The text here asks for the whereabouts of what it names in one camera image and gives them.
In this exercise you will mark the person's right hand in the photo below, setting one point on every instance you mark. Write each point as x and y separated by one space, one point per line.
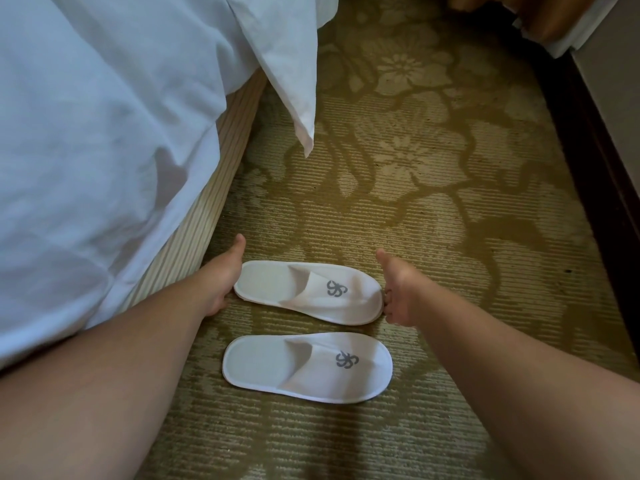
400 292

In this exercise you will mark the person's left hand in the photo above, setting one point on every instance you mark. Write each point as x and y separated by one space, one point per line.
220 282

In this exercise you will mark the person's left thumb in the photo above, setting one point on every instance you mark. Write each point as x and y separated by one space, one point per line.
236 247

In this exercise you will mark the person's right thumb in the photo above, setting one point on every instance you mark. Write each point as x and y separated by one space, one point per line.
387 262

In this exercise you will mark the white slipper with grey emblem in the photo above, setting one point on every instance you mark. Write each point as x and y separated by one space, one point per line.
307 367
307 292

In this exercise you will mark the person's right forearm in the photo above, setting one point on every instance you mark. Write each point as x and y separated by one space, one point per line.
515 374

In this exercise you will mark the person's left forearm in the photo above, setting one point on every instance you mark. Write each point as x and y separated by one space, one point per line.
95 379

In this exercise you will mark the beige striped bed base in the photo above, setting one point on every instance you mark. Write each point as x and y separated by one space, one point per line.
200 214

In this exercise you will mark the white duvet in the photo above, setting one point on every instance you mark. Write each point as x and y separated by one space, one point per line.
125 134

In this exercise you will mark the dark wooden baseboard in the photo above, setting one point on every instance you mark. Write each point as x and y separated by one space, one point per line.
595 194

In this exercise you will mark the golden curtain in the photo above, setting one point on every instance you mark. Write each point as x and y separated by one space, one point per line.
530 14

